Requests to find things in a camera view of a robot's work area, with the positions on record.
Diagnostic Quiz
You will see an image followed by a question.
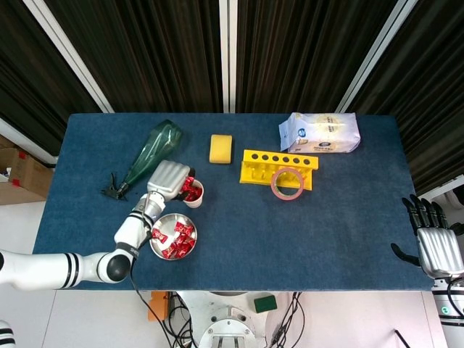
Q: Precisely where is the black cable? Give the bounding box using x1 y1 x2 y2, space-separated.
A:
270 291 304 348
161 293 199 348
445 277 464 322
128 253 182 348

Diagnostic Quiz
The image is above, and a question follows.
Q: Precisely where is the white frame post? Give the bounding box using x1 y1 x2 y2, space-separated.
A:
335 0 410 114
218 0 239 114
22 0 115 114

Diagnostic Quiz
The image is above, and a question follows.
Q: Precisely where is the blue table cloth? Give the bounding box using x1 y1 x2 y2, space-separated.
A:
32 112 434 293

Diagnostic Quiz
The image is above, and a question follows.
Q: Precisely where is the yellow test tube rack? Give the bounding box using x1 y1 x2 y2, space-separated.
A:
239 149 320 191

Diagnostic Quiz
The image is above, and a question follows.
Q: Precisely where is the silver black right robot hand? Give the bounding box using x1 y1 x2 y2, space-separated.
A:
390 194 464 279

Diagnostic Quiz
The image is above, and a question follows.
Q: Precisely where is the green plastic spray bottle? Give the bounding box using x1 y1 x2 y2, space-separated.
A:
101 119 183 202

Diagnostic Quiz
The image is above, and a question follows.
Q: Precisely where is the white floor rail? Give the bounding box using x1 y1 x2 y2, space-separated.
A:
0 117 59 165
416 176 464 199

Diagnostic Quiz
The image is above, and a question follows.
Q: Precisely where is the yellow sponge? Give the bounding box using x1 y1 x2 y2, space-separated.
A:
209 133 233 165

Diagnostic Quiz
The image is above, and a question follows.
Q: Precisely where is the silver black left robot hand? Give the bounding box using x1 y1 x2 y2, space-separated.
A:
146 160 197 202

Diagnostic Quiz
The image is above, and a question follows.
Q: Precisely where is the brown cardboard box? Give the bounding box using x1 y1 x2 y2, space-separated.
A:
0 136 55 207

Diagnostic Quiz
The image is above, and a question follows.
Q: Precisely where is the red tape roll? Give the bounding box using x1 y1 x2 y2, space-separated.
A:
271 167 305 201

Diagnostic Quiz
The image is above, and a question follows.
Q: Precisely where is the green block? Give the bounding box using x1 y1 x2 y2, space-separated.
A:
253 295 278 315

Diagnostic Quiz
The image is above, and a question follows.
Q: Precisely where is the dark pleated curtain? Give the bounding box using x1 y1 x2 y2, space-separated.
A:
235 0 398 114
0 0 102 155
346 0 464 196
45 0 224 114

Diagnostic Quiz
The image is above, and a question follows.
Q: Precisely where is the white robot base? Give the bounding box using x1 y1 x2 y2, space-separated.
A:
177 291 291 348

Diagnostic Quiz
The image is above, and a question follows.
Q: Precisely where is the white paper cup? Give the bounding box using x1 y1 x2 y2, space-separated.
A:
179 180 205 210

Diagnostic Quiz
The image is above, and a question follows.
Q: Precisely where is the orange box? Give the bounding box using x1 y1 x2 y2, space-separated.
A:
147 291 171 322

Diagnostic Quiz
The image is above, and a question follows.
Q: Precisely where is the round steel plate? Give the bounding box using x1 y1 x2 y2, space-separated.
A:
149 212 199 260

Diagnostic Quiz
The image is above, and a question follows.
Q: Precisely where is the tissue pack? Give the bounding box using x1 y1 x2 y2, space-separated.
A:
278 112 362 154

